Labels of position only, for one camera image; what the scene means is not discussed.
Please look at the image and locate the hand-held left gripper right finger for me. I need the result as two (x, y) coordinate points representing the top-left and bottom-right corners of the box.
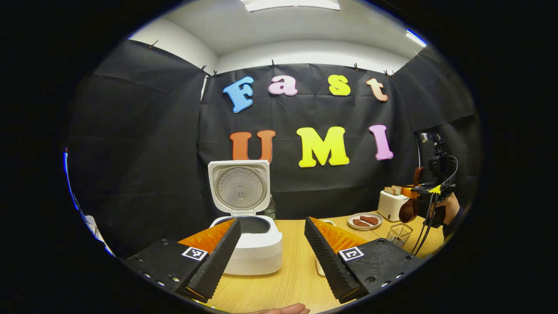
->
(304, 217), (425, 304)

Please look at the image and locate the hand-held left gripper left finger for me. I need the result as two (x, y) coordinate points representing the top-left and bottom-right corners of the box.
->
(123, 218), (242, 304)

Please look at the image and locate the wooden spoon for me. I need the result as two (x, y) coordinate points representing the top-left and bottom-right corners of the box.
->
(398, 167), (424, 224)

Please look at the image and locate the white rice cooker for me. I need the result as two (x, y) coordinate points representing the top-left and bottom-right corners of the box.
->
(208, 160), (284, 276)

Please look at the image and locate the copper wire chopstick holder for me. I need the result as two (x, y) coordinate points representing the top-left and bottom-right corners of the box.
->
(386, 223), (413, 248)

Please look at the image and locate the white toaster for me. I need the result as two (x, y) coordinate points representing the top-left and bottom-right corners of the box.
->
(378, 190), (410, 222)

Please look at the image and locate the white round plate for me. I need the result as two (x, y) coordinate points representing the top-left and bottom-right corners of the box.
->
(347, 212), (384, 231)

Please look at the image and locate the clear plastic bottle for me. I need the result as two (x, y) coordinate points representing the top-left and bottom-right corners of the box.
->
(264, 194), (277, 221)

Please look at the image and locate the white side desk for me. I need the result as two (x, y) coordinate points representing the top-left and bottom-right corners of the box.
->
(83, 214), (115, 257)

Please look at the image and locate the black backdrop cloth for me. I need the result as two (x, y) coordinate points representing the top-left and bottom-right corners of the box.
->
(65, 39), (482, 258)

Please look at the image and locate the ceiling light panel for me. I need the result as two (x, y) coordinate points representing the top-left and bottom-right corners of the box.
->
(240, 0), (340, 12)

